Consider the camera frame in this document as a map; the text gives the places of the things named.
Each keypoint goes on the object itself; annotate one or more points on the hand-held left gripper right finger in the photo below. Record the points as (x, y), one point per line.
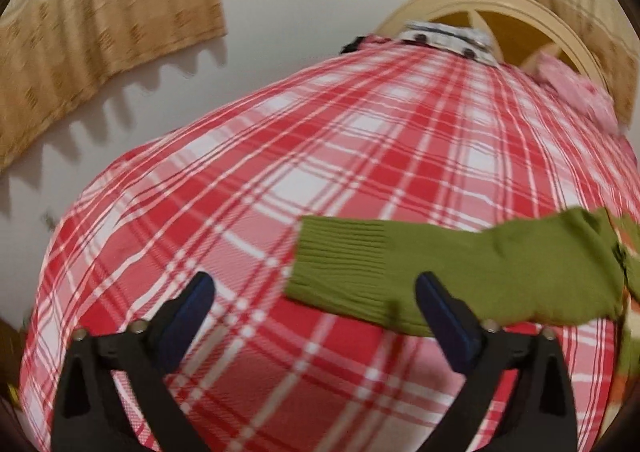
(442, 312)

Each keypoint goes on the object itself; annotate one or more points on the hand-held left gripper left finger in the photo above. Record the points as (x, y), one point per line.
(194, 299)

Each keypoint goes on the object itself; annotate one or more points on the green knit sweater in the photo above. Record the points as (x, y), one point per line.
(500, 272)

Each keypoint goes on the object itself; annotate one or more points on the red plaid bed sheet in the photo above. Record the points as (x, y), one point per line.
(280, 171)

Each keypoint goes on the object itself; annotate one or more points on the pink pillow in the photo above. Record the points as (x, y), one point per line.
(580, 91)

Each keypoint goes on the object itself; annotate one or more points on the small black object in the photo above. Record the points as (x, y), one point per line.
(352, 44)

